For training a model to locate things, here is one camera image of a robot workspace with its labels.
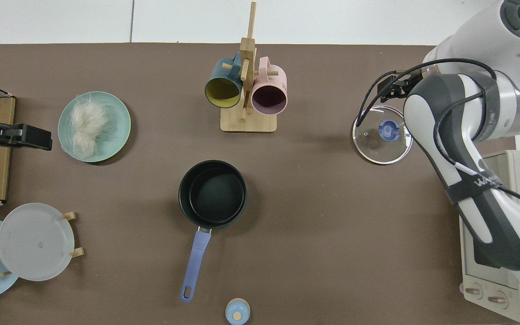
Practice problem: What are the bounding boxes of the grey plate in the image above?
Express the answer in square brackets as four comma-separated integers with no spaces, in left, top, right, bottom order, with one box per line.
[0,203,75,282]

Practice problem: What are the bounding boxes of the pale green plate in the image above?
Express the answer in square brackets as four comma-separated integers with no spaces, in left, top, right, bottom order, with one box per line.
[57,91,132,163]

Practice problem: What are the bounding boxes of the wooden plate rack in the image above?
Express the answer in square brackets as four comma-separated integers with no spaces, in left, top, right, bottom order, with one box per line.
[0,211,84,277]

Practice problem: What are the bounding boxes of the brown table cloth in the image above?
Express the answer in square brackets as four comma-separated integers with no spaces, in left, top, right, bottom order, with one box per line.
[0,43,518,325]

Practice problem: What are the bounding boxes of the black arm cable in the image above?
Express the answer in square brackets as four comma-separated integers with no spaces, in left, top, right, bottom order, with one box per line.
[356,58,520,216]

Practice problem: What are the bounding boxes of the dark teal cup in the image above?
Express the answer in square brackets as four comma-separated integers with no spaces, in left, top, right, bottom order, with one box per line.
[204,52,244,109]

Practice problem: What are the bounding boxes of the black pot with purple handle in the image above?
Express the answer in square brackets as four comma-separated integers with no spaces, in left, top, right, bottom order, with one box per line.
[178,160,248,303]

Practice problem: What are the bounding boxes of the small blue round thing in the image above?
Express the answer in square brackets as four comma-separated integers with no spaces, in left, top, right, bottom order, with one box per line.
[225,298,251,325]

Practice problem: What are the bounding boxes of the pink cup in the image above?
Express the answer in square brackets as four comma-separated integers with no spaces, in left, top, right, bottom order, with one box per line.
[251,56,288,115]

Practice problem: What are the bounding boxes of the white vermicelli bundle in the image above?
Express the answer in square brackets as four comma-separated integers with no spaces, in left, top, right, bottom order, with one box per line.
[70,92,117,157]

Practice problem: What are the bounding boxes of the glass lid with blue knob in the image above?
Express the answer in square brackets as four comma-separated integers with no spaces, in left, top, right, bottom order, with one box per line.
[353,105,413,165]

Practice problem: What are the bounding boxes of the wooden cup stand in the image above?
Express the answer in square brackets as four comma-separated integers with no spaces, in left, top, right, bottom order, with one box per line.
[220,1,279,133]

